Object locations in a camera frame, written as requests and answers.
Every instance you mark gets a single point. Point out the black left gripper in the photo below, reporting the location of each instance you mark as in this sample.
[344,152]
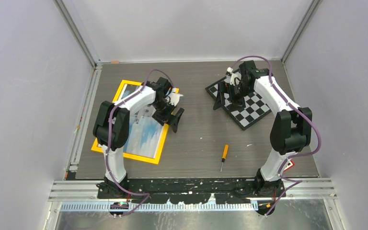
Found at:
[162,119]

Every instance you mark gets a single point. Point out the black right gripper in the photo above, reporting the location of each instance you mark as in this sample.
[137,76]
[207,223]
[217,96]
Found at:
[220,99]

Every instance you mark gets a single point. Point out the yellow picture frame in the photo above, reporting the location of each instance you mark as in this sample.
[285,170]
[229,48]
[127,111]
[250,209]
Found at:
[146,136]

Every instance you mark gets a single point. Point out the orange handled screwdriver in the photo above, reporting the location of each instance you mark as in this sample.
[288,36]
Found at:
[224,156]

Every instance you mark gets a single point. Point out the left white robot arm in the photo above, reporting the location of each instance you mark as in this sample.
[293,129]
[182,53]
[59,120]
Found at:
[112,128]

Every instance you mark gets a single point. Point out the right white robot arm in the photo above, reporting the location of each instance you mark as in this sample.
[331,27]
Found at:
[291,130]

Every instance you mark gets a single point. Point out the black white chessboard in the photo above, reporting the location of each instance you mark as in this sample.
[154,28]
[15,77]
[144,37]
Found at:
[255,109]

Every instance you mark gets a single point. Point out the red white grid block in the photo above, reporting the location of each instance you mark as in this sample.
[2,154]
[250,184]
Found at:
[289,165]

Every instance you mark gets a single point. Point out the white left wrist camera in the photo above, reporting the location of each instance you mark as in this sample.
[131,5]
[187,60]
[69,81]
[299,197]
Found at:
[173,97]

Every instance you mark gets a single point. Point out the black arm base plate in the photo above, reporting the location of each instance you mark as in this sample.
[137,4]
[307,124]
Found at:
[190,190]

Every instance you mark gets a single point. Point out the aluminium left side rail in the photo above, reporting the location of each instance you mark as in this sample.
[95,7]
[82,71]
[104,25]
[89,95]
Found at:
[83,121]

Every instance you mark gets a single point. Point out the aluminium rail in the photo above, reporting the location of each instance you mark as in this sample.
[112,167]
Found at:
[83,121]
[81,190]

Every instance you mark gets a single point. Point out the aluminium front rail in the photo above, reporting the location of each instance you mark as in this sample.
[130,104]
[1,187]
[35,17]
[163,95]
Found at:
[81,190]

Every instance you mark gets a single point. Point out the white slotted cable duct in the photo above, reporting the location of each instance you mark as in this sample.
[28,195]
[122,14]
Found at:
[125,207]

